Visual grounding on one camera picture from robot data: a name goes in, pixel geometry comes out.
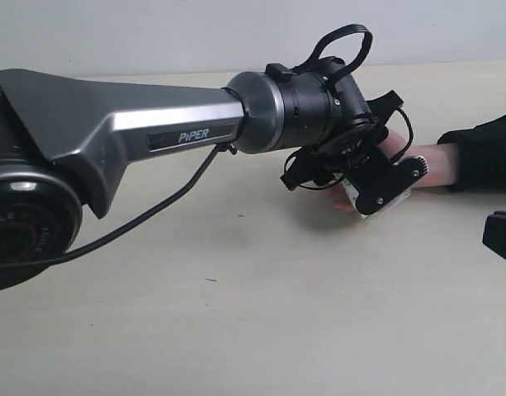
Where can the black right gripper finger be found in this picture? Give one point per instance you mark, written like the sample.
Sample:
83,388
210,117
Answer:
385,106
307,172

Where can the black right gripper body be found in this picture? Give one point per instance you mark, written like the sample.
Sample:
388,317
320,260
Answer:
494,235

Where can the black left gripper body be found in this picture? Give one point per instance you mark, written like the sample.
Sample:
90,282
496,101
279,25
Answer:
344,146

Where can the green lime label clear bottle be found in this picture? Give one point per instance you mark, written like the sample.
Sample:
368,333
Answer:
369,195

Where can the silver Piper left robot arm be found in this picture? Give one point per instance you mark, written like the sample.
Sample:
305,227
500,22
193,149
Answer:
66,145

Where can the black sleeved forearm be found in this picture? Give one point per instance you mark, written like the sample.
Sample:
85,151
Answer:
477,157

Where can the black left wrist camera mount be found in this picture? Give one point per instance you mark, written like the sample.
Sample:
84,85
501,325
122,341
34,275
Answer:
372,162

